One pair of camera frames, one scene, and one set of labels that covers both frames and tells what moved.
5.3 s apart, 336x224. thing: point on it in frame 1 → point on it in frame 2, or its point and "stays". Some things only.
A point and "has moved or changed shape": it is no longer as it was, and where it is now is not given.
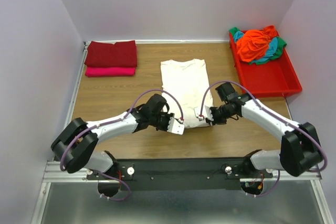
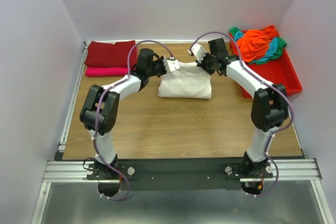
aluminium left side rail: [75, 83] stays
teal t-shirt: [271, 50] stays
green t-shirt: [280, 44] stays
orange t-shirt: [253, 44] stays
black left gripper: [168, 116] → [160, 61]
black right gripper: [215, 120] → [201, 64]
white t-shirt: [189, 81] has moved or changed shape
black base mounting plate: [177, 174] stays
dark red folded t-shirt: [120, 54] stays
